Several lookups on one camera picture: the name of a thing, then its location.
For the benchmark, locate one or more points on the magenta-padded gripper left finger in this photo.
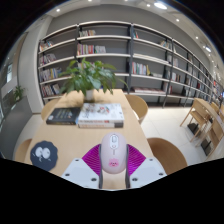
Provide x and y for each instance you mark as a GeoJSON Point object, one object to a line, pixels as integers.
{"type": "Point", "coordinates": [78, 170]}

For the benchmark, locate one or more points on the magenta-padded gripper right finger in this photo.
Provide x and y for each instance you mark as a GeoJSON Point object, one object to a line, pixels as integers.
{"type": "Point", "coordinates": [148, 170]}

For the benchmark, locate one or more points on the pink computer mouse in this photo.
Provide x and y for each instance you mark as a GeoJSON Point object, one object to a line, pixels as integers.
{"type": "Point", "coordinates": [113, 153]}

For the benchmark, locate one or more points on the dark cartoon-eyed mouse pad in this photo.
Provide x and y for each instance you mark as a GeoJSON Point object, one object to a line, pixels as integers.
{"type": "Point", "coordinates": [44, 155]}

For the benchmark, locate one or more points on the thick book with red spine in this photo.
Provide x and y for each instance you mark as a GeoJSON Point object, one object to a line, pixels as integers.
{"type": "Point", "coordinates": [100, 125]}

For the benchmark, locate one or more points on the black hardcover book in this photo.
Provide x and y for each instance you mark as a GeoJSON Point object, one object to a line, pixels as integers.
{"type": "Point", "coordinates": [63, 115]}

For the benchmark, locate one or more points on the white illustrated-cover book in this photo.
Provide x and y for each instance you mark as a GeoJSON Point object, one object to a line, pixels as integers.
{"type": "Point", "coordinates": [101, 111]}

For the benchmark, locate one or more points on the group of wooden slatted chairs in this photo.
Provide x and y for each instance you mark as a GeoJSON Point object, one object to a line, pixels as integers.
{"type": "Point", "coordinates": [200, 111]}

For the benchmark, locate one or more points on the green potted plant white pot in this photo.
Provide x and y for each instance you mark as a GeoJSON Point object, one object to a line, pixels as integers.
{"type": "Point", "coordinates": [88, 76]}

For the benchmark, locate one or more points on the small green floor plant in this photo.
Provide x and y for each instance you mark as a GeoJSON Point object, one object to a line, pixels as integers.
{"type": "Point", "coordinates": [18, 92]}

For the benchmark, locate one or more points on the grey shelf unit with books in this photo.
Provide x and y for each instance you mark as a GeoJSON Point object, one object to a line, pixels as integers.
{"type": "Point", "coordinates": [150, 60]}

